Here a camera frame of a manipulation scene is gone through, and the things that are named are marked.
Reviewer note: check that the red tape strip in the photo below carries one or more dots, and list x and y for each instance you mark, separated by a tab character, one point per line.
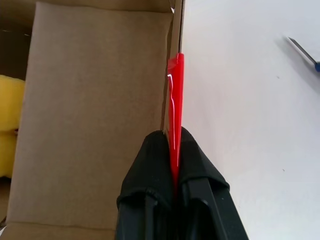
176	100

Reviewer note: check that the blue utility cutter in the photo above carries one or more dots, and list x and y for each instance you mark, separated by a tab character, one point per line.
301	50

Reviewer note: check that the brown cardboard box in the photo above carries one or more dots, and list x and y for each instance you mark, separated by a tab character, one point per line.
95	100

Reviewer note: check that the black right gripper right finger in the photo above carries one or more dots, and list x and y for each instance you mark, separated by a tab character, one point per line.
200	190

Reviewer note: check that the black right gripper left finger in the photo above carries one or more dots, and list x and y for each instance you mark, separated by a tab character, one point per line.
147	180

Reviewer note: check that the yellow soft item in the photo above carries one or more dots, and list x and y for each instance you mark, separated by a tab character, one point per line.
10	105

